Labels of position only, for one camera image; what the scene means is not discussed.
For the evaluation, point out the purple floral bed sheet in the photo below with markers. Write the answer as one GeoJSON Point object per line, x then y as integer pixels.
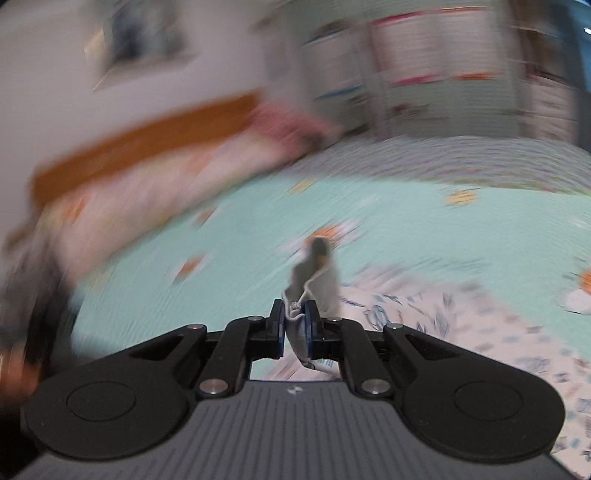
{"type": "Point", "coordinates": [514, 163]}

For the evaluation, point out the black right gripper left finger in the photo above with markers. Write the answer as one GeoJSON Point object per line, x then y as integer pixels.
{"type": "Point", "coordinates": [229, 354]}

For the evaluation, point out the floral pink long pillow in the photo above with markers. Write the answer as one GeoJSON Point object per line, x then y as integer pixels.
{"type": "Point", "coordinates": [86, 226]}

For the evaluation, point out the wooden orange headboard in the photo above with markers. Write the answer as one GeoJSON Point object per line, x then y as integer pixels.
{"type": "Point", "coordinates": [202, 124]}

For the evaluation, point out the white patterned child's shirt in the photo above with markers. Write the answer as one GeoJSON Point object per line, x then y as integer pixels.
{"type": "Point", "coordinates": [464, 314]}

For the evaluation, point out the white wardrobe with stickers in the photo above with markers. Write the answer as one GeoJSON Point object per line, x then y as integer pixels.
{"type": "Point", "coordinates": [414, 68]}

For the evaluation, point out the red patterned folded cloth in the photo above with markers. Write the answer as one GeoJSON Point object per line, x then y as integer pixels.
{"type": "Point", "coordinates": [297, 132]}

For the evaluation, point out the framed wall picture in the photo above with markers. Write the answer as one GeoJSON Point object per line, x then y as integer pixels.
{"type": "Point", "coordinates": [127, 38]}

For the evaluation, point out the white drawer cabinet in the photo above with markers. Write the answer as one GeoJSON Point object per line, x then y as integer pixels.
{"type": "Point", "coordinates": [549, 110]}

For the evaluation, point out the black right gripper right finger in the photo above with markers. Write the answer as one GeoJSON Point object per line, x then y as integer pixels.
{"type": "Point", "coordinates": [343, 344]}

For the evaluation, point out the mint green quilted bedspread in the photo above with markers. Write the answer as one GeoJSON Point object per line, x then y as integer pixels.
{"type": "Point", "coordinates": [232, 255]}

